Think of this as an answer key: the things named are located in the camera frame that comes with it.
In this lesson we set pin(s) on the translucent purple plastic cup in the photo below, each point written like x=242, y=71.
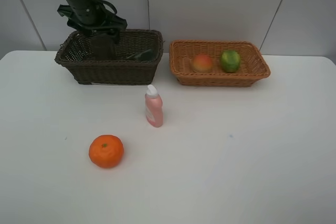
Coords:
x=103, y=47

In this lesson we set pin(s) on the light orange wicker basket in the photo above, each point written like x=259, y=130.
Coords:
x=252, y=65

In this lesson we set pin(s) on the orange tangerine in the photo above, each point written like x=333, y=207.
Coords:
x=106, y=151

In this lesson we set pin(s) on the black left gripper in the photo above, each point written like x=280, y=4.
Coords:
x=99, y=17

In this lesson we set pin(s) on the red yellow peach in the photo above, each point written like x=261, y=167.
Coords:
x=202, y=63

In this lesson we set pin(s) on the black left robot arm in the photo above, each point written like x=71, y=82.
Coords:
x=82, y=4

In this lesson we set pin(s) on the green lime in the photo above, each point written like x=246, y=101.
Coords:
x=230, y=61

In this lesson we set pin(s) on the pink bottle white cap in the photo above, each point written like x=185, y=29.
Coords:
x=153, y=106

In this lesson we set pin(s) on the dark brown wicker basket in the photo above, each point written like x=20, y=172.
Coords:
x=75, y=54

